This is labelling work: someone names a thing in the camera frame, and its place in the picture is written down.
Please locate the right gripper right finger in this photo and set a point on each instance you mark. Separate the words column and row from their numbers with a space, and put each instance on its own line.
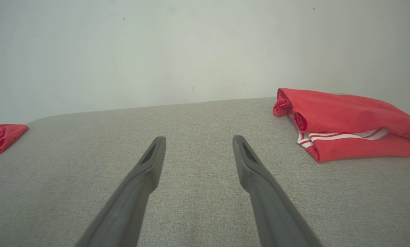
column 270, row 206

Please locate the red white striped garment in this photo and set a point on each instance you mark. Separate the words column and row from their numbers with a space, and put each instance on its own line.
column 349, row 120

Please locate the red garment white hem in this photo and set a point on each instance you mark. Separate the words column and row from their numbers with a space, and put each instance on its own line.
column 0, row 137

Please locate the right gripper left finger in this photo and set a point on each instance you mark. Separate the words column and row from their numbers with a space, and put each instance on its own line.
column 129, row 206

